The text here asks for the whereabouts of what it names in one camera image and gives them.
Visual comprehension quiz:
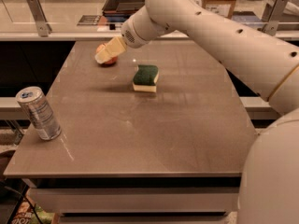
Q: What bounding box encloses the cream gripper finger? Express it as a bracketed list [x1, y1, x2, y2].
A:
[103, 36, 127, 57]

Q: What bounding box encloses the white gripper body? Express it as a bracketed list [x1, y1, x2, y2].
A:
[121, 16, 149, 49]

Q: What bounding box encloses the red apple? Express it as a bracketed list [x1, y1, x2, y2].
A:
[94, 44, 118, 65]

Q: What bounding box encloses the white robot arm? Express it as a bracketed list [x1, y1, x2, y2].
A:
[95, 0, 299, 224]

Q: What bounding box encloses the silver redbull can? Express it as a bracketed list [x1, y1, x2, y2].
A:
[16, 86, 61, 140]

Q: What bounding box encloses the dark orange-rimmed tray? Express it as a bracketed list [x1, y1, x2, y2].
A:
[102, 0, 145, 15]

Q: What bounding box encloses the green and yellow sponge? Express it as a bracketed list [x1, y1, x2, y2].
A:
[133, 64, 159, 92]

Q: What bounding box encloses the white table drawer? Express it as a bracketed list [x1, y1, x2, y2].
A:
[29, 188, 238, 214]

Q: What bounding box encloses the snack bag on floor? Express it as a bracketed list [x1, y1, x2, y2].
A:
[9, 199, 54, 224]

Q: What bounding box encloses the left metal railing post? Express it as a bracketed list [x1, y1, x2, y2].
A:
[26, 0, 51, 37]

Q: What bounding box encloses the metal railing post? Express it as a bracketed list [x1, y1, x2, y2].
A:
[26, 0, 51, 37]
[262, 0, 289, 36]

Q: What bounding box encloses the right metal railing post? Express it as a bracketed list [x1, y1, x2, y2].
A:
[262, 0, 289, 36]

